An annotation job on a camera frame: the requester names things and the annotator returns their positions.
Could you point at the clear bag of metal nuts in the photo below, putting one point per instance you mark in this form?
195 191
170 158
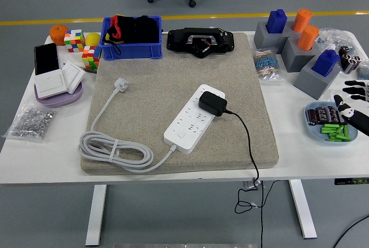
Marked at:
31 121

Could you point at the clear bag of resistors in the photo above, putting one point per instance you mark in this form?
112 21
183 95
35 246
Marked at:
266 64

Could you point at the black fabric bundle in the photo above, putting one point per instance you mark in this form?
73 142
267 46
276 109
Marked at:
142 30

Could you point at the colourful puzzle cube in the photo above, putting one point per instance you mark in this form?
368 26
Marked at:
74 40
90 57

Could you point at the white power strip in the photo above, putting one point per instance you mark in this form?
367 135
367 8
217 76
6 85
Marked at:
187 121

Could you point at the orange cylinder peg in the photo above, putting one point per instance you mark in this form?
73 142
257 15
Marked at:
308 39
302 20

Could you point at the small white wall switch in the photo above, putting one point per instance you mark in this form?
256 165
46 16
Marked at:
73 75

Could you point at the purple tray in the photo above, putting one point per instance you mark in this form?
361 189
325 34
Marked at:
57 101

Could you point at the blue square peg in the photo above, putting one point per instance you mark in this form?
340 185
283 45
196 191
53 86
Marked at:
325 63
276 21

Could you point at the large white wall switch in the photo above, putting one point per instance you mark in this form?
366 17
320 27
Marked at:
50 83

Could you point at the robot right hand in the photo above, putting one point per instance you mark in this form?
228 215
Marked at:
359 118

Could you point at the orange fruit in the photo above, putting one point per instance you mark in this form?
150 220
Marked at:
57 34

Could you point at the clear bag of blue parts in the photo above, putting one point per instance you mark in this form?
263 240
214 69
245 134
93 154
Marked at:
363 72
331 39

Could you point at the black plastic device housing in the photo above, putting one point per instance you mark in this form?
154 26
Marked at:
178 41

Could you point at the light blue plate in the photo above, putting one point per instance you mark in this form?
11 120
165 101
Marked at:
312 131

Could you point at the white table leg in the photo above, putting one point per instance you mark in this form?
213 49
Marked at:
302 210
96 216

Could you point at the row of dark capacitors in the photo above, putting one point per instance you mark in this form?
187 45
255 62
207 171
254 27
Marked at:
323 115

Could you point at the bundle of black capacitors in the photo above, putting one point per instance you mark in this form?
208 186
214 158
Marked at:
350 60

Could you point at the silver bracket under table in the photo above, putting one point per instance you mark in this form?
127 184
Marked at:
251 184

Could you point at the blue plastic bin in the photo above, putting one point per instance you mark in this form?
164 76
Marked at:
129 52

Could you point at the black red yellow glove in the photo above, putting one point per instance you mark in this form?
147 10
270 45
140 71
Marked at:
113 30

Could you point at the black smartphone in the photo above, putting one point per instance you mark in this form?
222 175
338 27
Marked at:
46 59

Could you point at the grey peg block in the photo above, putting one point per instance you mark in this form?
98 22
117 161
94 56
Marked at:
308 82
294 57
265 40

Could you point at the yellow lemon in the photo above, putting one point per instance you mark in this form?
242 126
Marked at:
92 39

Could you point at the pile of green batteries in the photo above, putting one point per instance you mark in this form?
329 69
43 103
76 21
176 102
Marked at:
334 135

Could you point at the small dark tool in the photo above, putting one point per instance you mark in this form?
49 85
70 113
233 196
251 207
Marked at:
90 71

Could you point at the grey-brown mat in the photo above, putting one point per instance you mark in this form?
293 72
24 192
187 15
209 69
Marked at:
150 92

